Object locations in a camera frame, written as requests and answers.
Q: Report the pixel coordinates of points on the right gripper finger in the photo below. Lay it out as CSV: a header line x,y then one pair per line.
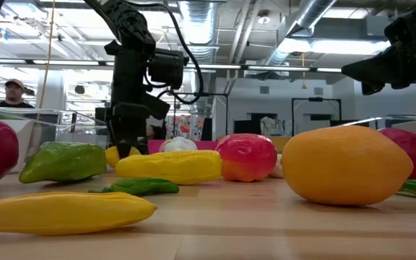
x,y
368,88
381,66

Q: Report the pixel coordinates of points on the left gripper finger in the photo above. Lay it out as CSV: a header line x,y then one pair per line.
x,y
125,141
143,148

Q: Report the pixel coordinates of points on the yellow toy lemon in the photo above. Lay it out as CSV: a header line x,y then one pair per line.
x,y
112,157

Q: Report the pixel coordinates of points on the yellow squash toy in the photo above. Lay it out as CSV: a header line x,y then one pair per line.
x,y
172,168
63,213

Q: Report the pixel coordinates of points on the green toy chili pepper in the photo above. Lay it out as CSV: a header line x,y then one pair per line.
x,y
143,186

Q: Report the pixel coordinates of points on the green toy bell pepper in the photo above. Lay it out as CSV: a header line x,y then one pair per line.
x,y
63,162

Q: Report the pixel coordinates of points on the orange toy fruit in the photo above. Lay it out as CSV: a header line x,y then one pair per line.
x,y
345,166

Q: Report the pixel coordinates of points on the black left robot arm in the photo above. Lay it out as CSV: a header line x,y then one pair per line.
x,y
128,21

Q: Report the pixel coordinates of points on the black cabinet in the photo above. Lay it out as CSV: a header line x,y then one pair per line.
x,y
101,113

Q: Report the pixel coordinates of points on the white floral curtain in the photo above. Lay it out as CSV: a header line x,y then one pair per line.
x,y
186,128

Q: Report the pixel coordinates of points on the black round dome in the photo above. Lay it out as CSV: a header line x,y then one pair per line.
x,y
79,89

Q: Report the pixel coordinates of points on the pink plastic basket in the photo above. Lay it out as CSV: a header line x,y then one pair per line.
x,y
208,145

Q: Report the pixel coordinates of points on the overhead light bar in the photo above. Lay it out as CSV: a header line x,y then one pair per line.
x,y
67,62

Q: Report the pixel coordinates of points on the white bag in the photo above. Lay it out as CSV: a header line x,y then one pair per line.
x,y
271,126

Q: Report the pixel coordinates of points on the black monitor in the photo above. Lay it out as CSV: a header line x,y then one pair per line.
x,y
247,124

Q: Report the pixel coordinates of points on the person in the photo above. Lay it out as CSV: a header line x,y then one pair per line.
x,y
13,94

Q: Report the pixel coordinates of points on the round ceiling fixture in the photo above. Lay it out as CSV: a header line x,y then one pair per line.
x,y
264,18

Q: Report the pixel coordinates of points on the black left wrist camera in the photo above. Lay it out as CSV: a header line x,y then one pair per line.
x,y
166,68

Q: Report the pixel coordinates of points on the black frame stand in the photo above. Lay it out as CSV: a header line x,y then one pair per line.
x,y
316,99

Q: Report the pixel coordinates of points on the silver spiral ventilation duct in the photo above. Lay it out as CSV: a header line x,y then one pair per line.
x,y
202,25

